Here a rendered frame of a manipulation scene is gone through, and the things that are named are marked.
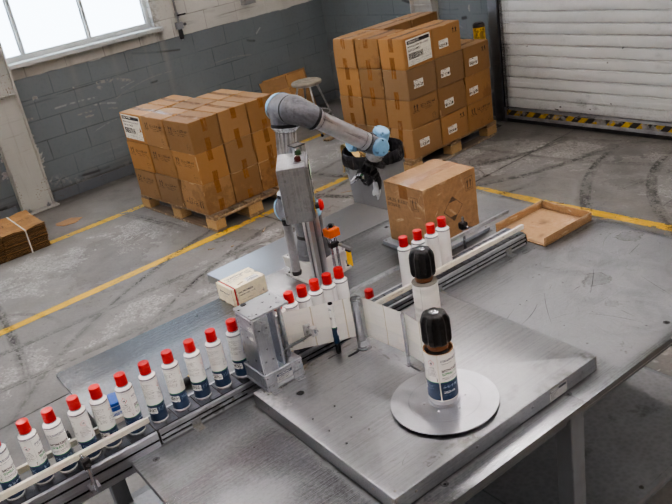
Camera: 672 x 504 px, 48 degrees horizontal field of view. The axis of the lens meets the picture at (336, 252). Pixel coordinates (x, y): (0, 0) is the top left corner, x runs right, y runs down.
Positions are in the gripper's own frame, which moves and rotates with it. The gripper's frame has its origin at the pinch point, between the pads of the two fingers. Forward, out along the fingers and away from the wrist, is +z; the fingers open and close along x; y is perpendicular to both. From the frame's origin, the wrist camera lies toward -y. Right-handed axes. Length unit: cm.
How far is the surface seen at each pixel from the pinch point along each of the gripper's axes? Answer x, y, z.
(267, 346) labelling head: 37, 130, -29
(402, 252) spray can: 45, 62, -32
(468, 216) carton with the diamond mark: 50, 3, -18
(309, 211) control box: 21, 93, -52
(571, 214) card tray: 84, -25, -26
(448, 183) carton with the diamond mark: 38, 11, -34
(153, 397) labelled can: 18, 158, -14
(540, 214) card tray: 73, -23, -20
